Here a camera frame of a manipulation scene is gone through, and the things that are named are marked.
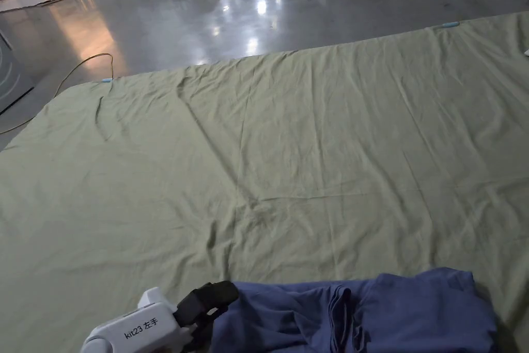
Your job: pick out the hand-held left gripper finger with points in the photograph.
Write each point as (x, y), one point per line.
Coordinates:
(204, 324)
(221, 292)

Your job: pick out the bed with pale green sheet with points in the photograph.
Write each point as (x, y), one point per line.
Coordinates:
(264, 142)

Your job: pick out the dark blue shirt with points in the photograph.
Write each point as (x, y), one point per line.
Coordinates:
(372, 320)

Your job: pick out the grey appliance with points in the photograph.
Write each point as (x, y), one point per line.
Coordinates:
(12, 76)

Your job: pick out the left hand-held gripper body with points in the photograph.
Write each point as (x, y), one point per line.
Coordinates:
(132, 328)

